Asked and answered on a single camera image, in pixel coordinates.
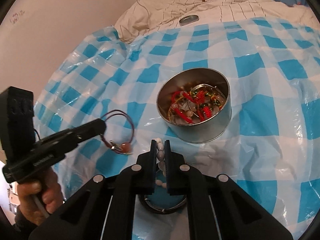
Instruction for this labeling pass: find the black patterned bangle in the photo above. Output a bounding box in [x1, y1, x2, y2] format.
[138, 195, 187, 215]

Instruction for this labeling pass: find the left hand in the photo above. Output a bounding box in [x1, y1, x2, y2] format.
[17, 168, 63, 225]

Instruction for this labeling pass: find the white bead bracelet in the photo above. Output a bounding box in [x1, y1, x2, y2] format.
[153, 137, 168, 190]

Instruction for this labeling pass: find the blue white checkered plastic sheet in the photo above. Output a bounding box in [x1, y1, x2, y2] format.
[34, 17, 319, 239]

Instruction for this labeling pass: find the jewelry inside tin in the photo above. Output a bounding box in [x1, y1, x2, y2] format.
[167, 83, 227, 125]

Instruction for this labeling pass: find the dark red cord bracelet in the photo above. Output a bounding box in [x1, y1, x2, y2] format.
[100, 109, 135, 155]

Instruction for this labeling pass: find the beige striped quilt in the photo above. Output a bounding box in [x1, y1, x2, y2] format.
[115, 0, 319, 43]

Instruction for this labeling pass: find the silver tin lid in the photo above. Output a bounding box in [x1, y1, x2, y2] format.
[179, 15, 199, 26]

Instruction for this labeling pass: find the round silver metal tin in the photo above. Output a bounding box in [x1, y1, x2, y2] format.
[156, 68, 232, 144]

